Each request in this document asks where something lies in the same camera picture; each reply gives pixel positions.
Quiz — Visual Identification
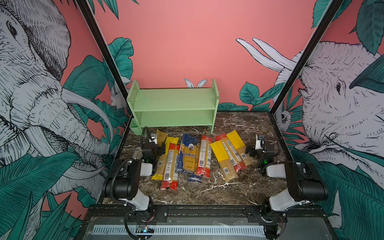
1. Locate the blue-end yellow spaghetti bag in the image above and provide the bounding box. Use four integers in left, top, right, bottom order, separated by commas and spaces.
188, 143, 202, 183

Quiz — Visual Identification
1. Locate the yellow spaghetti bag left long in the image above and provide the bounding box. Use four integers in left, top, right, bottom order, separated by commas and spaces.
152, 137, 179, 181

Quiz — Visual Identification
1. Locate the black frame post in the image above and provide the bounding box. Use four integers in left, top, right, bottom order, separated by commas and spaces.
74, 0, 130, 100
269, 0, 344, 115

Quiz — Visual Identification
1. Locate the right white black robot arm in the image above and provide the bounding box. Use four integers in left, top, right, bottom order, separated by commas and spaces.
246, 135, 329, 223

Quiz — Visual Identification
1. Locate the left black frame post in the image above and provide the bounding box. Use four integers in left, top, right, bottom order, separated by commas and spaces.
74, 0, 130, 100

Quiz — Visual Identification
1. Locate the right black frame post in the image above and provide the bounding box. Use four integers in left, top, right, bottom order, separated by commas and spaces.
269, 0, 344, 115

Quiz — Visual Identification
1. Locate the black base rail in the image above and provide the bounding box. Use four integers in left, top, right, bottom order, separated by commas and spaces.
81, 204, 331, 230

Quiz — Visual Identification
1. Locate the yellow label spaghetti bag far-left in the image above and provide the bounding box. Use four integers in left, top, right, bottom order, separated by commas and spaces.
156, 130, 168, 146

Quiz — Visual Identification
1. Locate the blue yellow spaghetti bag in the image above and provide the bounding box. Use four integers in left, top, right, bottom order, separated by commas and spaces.
177, 134, 198, 173

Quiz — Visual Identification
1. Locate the yellow spaghetti bag centre-right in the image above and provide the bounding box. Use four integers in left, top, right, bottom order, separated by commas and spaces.
210, 141, 238, 182

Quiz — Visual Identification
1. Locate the red spaghetti bag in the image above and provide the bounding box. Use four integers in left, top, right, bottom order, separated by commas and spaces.
215, 134, 248, 173
196, 135, 212, 179
160, 144, 180, 191

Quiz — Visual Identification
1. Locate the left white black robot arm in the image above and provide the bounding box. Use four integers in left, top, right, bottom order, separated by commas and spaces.
102, 130, 168, 222

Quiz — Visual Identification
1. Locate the green two-tier shelf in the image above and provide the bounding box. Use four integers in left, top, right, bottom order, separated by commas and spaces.
127, 79, 220, 136

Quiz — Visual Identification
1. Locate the clear white label spaghetti bag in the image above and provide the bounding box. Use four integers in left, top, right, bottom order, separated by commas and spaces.
132, 147, 143, 160

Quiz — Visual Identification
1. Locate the yellow spaghetti bag far-right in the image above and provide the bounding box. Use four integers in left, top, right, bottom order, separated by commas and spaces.
227, 130, 254, 166

